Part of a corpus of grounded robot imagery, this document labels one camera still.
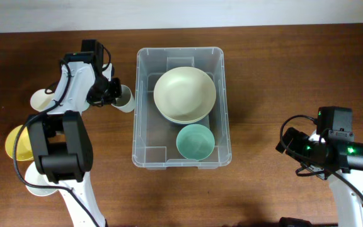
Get mint green bowl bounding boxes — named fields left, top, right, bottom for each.
left=176, top=124, right=215, bottom=161

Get beige bowl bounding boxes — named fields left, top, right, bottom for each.
left=153, top=67, right=216, bottom=112
left=158, top=110, right=211, bottom=124

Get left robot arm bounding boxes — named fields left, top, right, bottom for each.
left=25, top=40, right=122, bottom=226

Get grey cup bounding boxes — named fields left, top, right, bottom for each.
left=112, top=84, right=135, bottom=113

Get white bowl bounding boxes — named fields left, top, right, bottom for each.
left=25, top=162, right=57, bottom=197

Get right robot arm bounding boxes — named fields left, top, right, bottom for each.
left=276, top=106, right=363, bottom=226

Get clear plastic storage bin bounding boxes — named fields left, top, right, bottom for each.
left=132, top=47, right=232, bottom=170

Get yellow bowl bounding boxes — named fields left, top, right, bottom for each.
left=5, top=125, right=33, bottom=161

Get beige cup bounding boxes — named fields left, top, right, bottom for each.
left=30, top=89, right=54, bottom=112

